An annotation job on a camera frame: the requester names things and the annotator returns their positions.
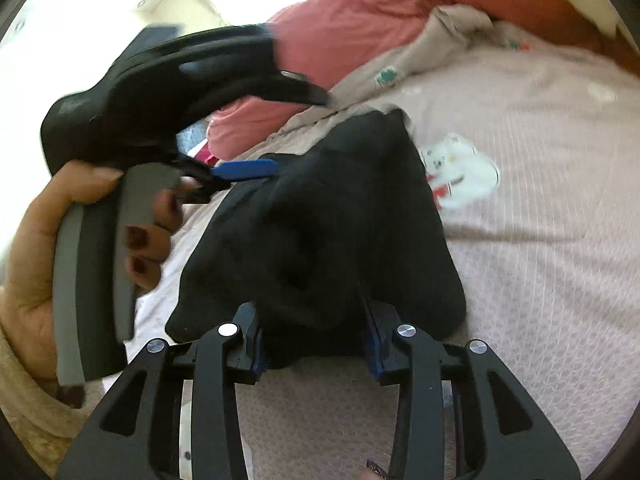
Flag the black IKISS sweater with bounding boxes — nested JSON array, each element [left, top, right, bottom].
[[165, 110, 466, 370]]

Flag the right hand thumb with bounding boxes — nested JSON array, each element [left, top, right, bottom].
[[357, 460, 390, 480]]

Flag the left hand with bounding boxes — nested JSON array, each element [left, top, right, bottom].
[[0, 159, 202, 380]]

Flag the magenta red garment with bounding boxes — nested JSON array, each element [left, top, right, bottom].
[[189, 140, 218, 166]]

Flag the salmon pink duvet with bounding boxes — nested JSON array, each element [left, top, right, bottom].
[[205, 0, 640, 162]]

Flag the beige fuzzy left sleeve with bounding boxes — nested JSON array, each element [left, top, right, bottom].
[[1, 285, 104, 478]]

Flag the pink strawberry print bedsheet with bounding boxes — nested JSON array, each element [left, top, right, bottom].
[[102, 3, 640, 480]]

